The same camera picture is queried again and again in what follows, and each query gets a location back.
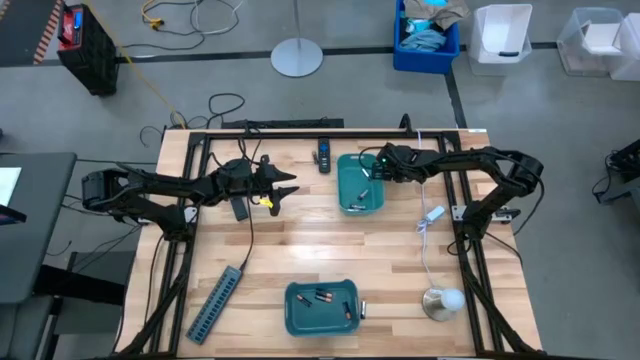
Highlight white paper sheet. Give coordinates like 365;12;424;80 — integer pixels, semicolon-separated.
0;167;24;207

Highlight black red tool case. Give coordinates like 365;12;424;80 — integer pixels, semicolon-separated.
56;2;121;97

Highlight white plastic bin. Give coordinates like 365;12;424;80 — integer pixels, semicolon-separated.
467;3;534;77

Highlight black metal table frame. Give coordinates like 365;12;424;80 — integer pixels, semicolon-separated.
117;127;546;360

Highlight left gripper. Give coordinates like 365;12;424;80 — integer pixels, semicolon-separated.
219;160;301;222

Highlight black desk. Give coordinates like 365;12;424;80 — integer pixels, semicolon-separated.
0;152;79;305

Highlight clear plastic bin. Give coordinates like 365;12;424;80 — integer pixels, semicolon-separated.
609;13;640;82
556;6;625;78

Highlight grey multi-port USB hub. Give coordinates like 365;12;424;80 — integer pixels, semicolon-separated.
185;265;244;346

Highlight yellow extension cord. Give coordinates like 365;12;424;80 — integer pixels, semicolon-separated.
82;0;187;129

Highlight grey round stand base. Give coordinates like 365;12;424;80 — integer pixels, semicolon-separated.
270;0;325;79

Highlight black mat orange stripes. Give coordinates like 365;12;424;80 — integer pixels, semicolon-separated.
0;0;66;67

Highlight blue plastic bin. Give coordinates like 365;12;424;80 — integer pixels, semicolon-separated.
392;0;461;76

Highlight black hub cable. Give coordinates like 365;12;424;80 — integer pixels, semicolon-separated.
238;128;265;272

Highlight white cardboard box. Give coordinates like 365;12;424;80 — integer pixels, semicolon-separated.
582;22;624;55

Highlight black power strip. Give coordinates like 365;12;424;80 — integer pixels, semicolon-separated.
221;117;345;130

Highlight black equipment with cables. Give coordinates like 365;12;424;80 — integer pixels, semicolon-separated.
592;138;640;204

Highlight blue grey cloth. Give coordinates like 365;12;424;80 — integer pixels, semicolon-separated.
399;17;447;54

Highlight black remote control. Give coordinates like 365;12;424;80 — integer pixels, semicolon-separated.
318;136;333;175

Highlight black floor cable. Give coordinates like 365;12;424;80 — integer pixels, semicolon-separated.
119;0;209;52
138;92;247;149

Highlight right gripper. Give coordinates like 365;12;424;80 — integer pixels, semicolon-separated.
372;143;419;182

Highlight white globe lamp metal base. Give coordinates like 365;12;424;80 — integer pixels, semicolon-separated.
421;284;467;323

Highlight teal plastic bin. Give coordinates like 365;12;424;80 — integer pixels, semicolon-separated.
336;152;386;217
283;278;362;338

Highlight white floor cable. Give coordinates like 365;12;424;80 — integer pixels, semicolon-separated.
192;0;246;36

